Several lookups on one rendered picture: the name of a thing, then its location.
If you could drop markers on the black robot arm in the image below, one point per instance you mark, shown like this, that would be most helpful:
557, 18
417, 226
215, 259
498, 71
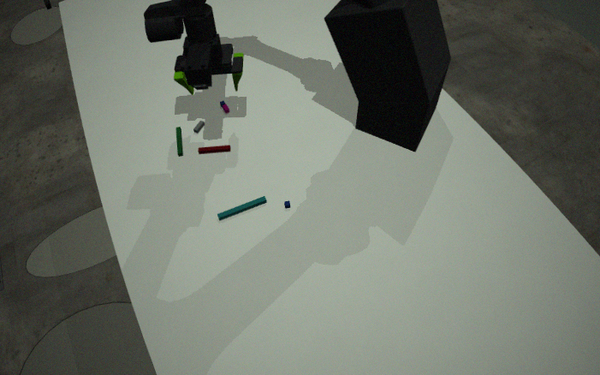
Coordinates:
162, 23

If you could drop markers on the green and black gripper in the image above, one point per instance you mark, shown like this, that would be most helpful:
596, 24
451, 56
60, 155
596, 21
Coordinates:
226, 68

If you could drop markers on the turquoise rod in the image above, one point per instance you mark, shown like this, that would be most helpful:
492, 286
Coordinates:
241, 208

